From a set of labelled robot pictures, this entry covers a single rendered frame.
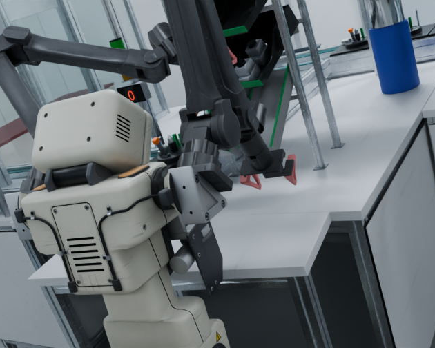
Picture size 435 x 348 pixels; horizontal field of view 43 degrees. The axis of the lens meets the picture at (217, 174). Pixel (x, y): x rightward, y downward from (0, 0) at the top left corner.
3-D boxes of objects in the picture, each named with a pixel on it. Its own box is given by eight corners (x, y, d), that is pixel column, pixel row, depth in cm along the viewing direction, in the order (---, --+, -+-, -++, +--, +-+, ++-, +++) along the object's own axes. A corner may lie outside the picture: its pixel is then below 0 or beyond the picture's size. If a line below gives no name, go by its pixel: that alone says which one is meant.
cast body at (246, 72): (253, 85, 165) (241, 68, 161) (242, 87, 168) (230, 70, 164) (264, 65, 169) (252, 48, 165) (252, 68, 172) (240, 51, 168)
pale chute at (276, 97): (279, 151, 167) (271, 146, 164) (246, 152, 176) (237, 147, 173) (297, 66, 173) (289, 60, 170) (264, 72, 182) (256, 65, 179)
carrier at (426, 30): (428, 39, 259) (423, 12, 255) (377, 49, 273) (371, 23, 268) (438, 26, 277) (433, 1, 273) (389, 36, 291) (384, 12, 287)
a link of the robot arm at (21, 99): (-15, 70, 153) (-32, 45, 145) (29, 46, 156) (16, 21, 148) (58, 186, 135) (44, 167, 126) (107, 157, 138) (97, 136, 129)
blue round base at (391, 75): (416, 90, 223) (402, 24, 214) (377, 97, 231) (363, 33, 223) (423, 79, 234) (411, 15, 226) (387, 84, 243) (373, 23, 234)
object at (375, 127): (363, 220, 145) (361, 210, 144) (12, 228, 231) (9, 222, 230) (453, 63, 252) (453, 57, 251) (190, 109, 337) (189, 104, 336)
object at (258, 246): (307, 276, 129) (304, 266, 128) (30, 286, 172) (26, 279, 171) (360, 155, 187) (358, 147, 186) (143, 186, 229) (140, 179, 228)
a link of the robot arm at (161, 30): (152, 85, 147) (147, 64, 139) (133, 56, 152) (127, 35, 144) (192, 65, 149) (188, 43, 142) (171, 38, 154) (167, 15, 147)
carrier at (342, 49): (376, 49, 273) (371, 24, 269) (330, 58, 286) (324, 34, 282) (389, 36, 291) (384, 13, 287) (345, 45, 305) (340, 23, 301)
